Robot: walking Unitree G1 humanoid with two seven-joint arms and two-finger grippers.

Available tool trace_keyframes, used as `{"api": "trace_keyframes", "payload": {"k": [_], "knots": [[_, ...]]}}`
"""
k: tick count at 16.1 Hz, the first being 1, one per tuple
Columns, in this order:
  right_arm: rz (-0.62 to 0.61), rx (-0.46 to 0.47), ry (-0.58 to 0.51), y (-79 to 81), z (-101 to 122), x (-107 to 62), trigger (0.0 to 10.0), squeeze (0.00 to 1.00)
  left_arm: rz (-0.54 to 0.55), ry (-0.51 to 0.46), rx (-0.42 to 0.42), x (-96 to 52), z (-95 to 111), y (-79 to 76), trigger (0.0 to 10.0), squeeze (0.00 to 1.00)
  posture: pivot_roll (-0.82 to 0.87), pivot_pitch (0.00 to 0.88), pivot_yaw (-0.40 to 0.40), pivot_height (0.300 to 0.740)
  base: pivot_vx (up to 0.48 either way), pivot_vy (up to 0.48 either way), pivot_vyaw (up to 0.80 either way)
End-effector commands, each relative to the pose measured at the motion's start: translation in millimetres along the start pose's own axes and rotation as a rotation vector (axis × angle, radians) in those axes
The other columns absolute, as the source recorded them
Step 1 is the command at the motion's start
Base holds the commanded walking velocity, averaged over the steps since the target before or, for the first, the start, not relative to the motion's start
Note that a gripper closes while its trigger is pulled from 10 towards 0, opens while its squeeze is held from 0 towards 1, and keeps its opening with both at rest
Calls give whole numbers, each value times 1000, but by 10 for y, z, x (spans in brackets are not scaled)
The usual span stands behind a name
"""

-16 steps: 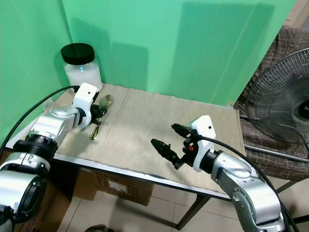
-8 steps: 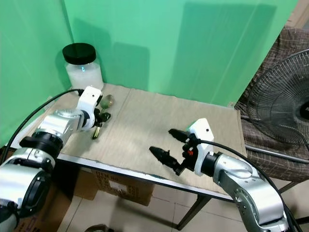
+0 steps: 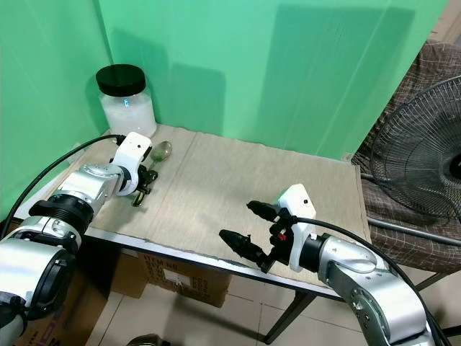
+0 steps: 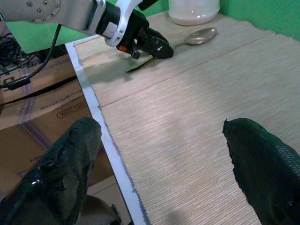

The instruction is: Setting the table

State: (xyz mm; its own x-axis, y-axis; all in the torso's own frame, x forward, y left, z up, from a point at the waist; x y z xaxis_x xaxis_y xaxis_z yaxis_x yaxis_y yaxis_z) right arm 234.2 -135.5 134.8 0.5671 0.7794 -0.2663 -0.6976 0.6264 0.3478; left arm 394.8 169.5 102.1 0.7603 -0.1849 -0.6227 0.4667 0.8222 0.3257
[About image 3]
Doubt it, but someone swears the brown plaid blanket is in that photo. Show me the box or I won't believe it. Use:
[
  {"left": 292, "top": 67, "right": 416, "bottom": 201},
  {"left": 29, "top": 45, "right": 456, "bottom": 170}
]
[{"left": 352, "top": 40, "right": 461, "bottom": 273}]

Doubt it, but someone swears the green backdrop cloth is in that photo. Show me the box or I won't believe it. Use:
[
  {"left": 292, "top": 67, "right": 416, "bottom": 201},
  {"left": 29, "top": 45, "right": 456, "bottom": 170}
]
[{"left": 0, "top": 0, "right": 452, "bottom": 240}]

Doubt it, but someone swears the cardboard box with label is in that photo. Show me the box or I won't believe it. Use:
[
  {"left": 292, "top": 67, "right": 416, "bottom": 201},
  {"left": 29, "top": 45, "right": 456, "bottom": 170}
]
[{"left": 33, "top": 278, "right": 117, "bottom": 346}]

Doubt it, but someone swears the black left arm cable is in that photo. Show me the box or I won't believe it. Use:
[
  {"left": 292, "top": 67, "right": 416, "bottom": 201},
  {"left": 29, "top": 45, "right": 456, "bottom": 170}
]
[{"left": 1, "top": 134, "right": 127, "bottom": 240}]

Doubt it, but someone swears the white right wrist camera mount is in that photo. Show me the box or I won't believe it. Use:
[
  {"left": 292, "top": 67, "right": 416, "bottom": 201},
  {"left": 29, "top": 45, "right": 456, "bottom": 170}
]
[{"left": 275, "top": 184, "right": 318, "bottom": 272}]

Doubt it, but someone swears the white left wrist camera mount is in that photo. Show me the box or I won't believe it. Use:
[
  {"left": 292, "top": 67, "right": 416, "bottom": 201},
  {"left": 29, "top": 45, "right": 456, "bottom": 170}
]
[{"left": 115, "top": 132, "right": 153, "bottom": 197}]

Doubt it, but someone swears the grey metal rod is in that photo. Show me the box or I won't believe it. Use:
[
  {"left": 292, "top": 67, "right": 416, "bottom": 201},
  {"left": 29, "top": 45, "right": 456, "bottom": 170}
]
[{"left": 377, "top": 216, "right": 461, "bottom": 252}]

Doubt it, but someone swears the beige woven table mat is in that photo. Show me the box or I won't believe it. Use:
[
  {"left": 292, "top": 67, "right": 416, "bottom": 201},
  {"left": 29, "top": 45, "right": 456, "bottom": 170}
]
[{"left": 35, "top": 124, "right": 377, "bottom": 290}]

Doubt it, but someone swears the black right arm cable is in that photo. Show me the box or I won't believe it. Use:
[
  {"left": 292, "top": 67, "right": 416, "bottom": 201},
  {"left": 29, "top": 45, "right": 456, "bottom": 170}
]
[{"left": 295, "top": 215, "right": 453, "bottom": 346}]

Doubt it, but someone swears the black wire fan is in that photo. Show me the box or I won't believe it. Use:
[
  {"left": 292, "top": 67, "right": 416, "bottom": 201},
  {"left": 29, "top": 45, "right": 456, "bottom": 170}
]
[{"left": 367, "top": 75, "right": 461, "bottom": 221}]

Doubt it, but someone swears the clear jar with black lid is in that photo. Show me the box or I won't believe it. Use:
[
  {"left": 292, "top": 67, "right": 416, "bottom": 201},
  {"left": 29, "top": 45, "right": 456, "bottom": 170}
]
[{"left": 97, "top": 63, "right": 158, "bottom": 139}]

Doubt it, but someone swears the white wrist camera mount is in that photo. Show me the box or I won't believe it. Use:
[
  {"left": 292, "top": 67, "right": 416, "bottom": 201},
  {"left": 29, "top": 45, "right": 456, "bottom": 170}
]
[
  {"left": 115, "top": 132, "right": 153, "bottom": 197},
  {"left": 275, "top": 184, "right": 318, "bottom": 272}
]

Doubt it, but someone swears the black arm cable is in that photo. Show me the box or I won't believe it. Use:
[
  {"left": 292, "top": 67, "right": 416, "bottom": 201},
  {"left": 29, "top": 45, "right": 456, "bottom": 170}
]
[
  {"left": 295, "top": 215, "right": 453, "bottom": 346},
  {"left": 1, "top": 134, "right": 127, "bottom": 240}
]

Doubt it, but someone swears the black metal table leg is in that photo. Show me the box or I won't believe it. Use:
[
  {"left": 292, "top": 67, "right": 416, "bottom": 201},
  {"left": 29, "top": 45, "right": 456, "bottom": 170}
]
[{"left": 262, "top": 291, "right": 305, "bottom": 345}]

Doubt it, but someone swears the grey robot foot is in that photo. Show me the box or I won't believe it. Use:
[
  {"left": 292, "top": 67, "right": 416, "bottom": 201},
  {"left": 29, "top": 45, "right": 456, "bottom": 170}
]
[{"left": 125, "top": 333, "right": 164, "bottom": 346}]

